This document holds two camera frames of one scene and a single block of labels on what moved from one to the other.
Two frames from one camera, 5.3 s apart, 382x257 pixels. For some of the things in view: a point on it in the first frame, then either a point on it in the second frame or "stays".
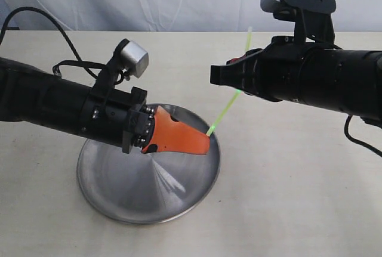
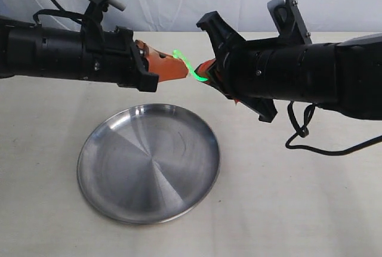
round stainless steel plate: [151, 187] stays
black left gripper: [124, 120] to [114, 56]
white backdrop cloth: [177, 0] stays
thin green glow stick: [237, 93] to [177, 54]
